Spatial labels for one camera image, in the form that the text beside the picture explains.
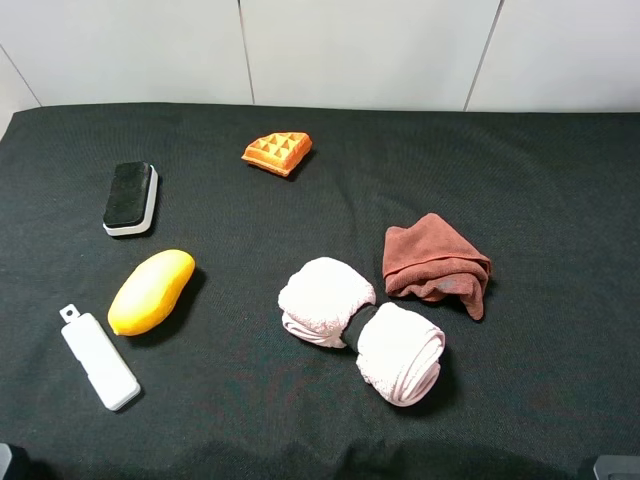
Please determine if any black white board eraser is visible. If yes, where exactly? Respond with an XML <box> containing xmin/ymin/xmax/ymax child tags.
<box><xmin>103</xmin><ymin>161</ymin><xmax>159</xmax><ymax>237</ymax></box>

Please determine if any pink rolled towel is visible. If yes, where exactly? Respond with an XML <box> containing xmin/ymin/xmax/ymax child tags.
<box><xmin>278</xmin><ymin>257</ymin><xmax>446</xmax><ymax>407</ymax></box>

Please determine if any orange waffle piece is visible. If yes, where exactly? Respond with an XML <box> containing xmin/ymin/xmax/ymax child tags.
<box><xmin>241</xmin><ymin>132</ymin><xmax>312</xmax><ymax>177</ymax></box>

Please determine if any black table cloth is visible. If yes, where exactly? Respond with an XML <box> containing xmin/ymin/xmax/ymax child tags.
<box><xmin>1</xmin><ymin>104</ymin><xmax>639</xmax><ymax>479</ymax></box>

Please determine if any black band on towel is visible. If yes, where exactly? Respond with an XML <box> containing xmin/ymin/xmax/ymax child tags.
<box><xmin>340</xmin><ymin>304</ymin><xmax>378</xmax><ymax>353</ymax></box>

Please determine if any brown folded cloth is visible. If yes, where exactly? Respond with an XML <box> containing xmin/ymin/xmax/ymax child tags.
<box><xmin>382</xmin><ymin>213</ymin><xmax>492</xmax><ymax>321</ymax></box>

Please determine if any yellow mango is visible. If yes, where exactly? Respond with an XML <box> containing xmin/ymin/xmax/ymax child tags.
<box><xmin>107</xmin><ymin>249</ymin><xmax>196</xmax><ymax>336</ymax></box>

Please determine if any white plastic case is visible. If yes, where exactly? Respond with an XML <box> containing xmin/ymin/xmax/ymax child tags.
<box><xmin>59</xmin><ymin>304</ymin><xmax>141</xmax><ymax>411</ymax></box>

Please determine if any grey block bottom right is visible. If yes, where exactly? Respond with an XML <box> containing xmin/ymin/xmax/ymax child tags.
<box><xmin>593</xmin><ymin>455</ymin><xmax>640</xmax><ymax>480</ymax></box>

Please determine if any grey block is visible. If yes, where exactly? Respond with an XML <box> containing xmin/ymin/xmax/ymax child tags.
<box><xmin>593</xmin><ymin>455</ymin><xmax>640</xmax><ymax>480</ymax></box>
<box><xmin>0</xmin><ymin>443</ymin><xmax>13</xmax><ymax>480</ymax></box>

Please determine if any grey block bottom left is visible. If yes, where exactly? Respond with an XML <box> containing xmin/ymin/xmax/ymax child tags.
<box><xmin>0</xmin><ymin>443</ymin><xmax>13</xmax><ymax>480</ymax></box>

